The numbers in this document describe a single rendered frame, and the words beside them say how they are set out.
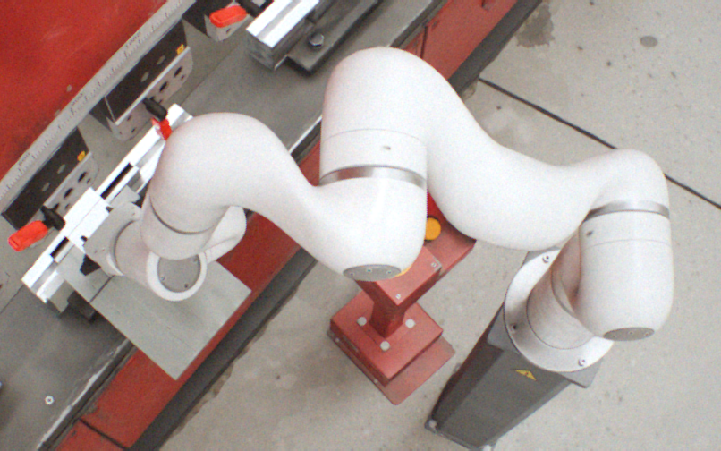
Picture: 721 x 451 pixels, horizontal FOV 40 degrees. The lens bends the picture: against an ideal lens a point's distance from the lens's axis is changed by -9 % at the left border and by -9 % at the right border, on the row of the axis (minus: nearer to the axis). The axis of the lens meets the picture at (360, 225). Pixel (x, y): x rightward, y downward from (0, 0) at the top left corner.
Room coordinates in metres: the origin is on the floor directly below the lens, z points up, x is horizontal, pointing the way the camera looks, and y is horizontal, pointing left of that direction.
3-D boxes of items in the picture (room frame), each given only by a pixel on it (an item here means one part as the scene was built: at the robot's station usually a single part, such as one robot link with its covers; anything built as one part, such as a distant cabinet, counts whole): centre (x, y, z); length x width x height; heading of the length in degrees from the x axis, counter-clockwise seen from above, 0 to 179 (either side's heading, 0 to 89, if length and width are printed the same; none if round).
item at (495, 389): (0.42, -0.32, 0.50); 0.18 x 0.18 x 1.00; 69
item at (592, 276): (0.38, -0.32, 1.30); 0.19 x 0.12 x 0.24; 5
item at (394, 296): (0.58, -0.08, 0.75); 0.20 x 0.16 x 0.18; 139
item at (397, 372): (0.56, -0.11, 0.06); 0.25 x 0.20 x 0.12; 49
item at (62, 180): (0.45, 0.44, 1.26); 0.15 x 0.09 x 0.17; 147
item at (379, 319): (0.58, -0.08, 0.39); 0.05 x 0.05 x 0.54; 49
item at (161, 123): (0.57, 0.29, 1.20); 0.04 x 0.02 x 0.10; 57
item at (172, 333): (0.39, 0.31, 1.00); 0.26 x 0.18 x 0.01; 57
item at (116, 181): (0.49, 0.42, 0.99); 0.20 x 0.03 x 0.03; 147
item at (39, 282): (0.52, 0.40, 0.92); 0.39 x 0.06 x 0.10; 147
